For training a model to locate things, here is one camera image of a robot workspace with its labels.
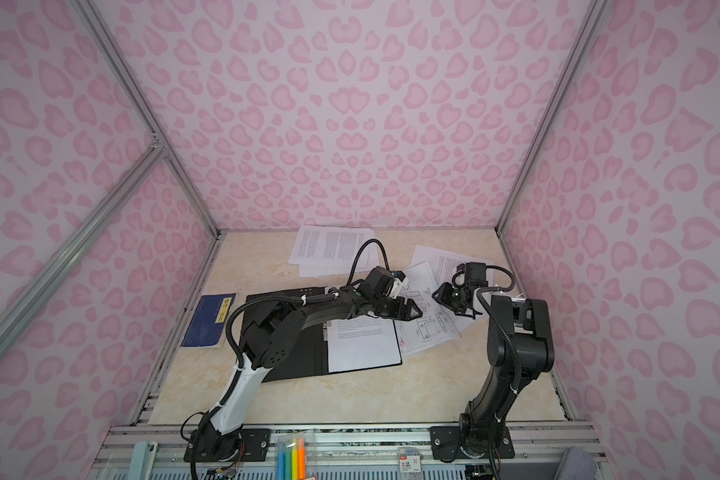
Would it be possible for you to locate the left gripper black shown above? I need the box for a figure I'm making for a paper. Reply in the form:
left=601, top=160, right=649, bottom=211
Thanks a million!
left=371, top=297, right=424, bottom=322

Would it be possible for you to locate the technical drawing sheet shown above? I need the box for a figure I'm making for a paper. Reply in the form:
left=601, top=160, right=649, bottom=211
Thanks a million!
left=395, top=262, right=460, bottom=357

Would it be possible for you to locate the text sheet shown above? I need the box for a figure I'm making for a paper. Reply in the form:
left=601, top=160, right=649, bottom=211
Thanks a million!
left=327, top=316, right=402, bottom=374
left=407, top=244, right=499, bottom=334
left=289, top=225, right=374, bottom=267

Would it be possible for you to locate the orange and black folder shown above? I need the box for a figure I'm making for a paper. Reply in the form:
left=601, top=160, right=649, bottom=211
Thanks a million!
left=239, top=286, right=404, bottom=383

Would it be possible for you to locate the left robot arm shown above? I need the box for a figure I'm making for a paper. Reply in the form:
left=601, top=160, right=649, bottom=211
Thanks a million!
left=184, top=285, right=423, bottom=464

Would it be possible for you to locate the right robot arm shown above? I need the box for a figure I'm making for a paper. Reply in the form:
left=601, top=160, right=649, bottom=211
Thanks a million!
left=429, top=283, right=555, bottom=463

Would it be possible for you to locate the box of coloured markers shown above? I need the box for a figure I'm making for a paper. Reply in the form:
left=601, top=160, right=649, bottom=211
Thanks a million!
left=275, top=431, right=312, bottom=480

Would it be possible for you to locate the blue paperback book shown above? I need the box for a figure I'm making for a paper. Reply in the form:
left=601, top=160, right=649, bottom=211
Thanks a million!
left=181, top=293, right=236, bottom=348

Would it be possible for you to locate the grey cloth at corner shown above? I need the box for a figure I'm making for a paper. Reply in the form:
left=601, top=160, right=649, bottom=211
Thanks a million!
left=554, top=447, right=598, bottom=480

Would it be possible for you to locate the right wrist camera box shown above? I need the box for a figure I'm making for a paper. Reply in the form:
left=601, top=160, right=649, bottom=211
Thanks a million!
left=461, top=262, right=490, bottom=289

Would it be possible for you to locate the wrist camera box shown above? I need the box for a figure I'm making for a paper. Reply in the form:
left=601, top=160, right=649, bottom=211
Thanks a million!
left=461, top=262, right=490, bottom=289
left=357, top=266, right=408, bottom=299

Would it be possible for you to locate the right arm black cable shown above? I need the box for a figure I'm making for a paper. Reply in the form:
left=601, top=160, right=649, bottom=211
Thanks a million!
left=452, top=263, right=524, bottom=409

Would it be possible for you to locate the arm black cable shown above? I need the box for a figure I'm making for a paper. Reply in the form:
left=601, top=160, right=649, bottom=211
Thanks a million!
left=452, top=263, right=524, bottom=409
left=344, top=238, right=392, bottom=288

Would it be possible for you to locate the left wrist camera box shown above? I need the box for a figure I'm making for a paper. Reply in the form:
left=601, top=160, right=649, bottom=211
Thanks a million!
left=357, top=266, right=408, bottom=299

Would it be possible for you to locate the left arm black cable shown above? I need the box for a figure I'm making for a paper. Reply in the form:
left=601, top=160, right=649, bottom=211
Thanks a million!
left=344, top=238, right=392, bottom=288

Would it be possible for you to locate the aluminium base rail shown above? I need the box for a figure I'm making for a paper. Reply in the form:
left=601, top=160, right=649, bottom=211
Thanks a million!
left=87, top=421, right=614, bottom=479

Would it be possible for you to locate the light green tool handle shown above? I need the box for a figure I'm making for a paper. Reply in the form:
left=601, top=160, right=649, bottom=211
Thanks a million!
left=126, top=441, right=158, bottom=480

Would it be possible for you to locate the aluminium frame corner post right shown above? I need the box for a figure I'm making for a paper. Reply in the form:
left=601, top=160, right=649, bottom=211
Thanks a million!
left=494, top=0, right=613, bottom=235

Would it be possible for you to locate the aluminium frame corner post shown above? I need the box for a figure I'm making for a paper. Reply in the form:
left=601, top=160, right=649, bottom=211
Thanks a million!
left=70, top=0, right=221, bottom=239
left=494, top=0, right=613, bottom=235

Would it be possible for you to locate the aluminium frame corner post left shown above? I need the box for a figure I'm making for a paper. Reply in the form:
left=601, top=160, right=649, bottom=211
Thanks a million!
left=70, top=0, right=221, bottom=239

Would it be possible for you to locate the aluminium diagonal frame bar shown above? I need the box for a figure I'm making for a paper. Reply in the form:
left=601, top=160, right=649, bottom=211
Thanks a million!
left=0, top=143, right=165, bottom=361

